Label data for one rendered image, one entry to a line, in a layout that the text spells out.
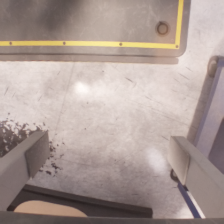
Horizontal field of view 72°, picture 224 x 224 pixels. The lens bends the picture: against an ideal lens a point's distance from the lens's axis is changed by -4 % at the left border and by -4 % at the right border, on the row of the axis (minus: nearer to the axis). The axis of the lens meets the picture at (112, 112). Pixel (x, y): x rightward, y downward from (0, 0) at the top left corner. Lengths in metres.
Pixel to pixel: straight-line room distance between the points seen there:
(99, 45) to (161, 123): 0.55
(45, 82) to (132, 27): 0.54
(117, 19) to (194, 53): 0.50
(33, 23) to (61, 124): 0.52
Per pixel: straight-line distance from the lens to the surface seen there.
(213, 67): 0.86
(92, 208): 1.08
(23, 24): 0.56
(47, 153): 0.17
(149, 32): 0.50
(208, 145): 0.87
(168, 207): 1.20
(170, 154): 0.17
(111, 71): 0.80
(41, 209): 0.87
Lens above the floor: 0.80
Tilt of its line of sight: 75 degrees down
